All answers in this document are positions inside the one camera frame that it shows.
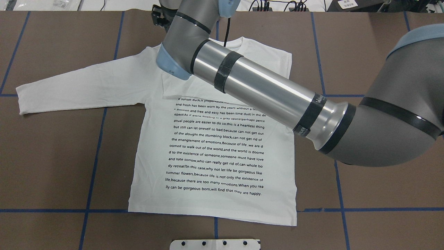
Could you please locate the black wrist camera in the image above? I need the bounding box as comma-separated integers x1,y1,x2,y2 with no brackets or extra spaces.
151,5,171,29

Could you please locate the white long-sleeve printed shirt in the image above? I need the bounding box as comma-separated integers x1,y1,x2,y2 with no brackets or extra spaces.
16,46,297,226

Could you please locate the white camera mast pedestal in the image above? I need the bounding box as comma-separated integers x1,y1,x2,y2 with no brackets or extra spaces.
169,239,261,250

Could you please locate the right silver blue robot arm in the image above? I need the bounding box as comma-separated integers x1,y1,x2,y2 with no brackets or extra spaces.
156,0,443,167

